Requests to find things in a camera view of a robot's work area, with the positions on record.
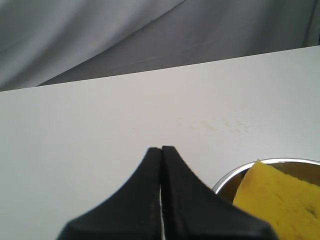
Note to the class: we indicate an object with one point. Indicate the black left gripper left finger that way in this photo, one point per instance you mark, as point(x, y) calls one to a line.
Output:
point(131, 213)

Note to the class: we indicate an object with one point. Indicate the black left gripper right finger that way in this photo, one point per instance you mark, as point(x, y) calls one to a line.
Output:
point(192, 211)

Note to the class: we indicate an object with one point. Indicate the yellow sponge block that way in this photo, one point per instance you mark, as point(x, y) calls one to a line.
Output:
point(290, 205)

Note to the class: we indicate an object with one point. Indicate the round stainless steel pan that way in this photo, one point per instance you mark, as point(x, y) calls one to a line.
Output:
point(303, 169)

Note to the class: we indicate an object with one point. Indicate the grey backdrop cloth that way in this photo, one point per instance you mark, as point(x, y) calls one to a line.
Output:
point(45, 42)

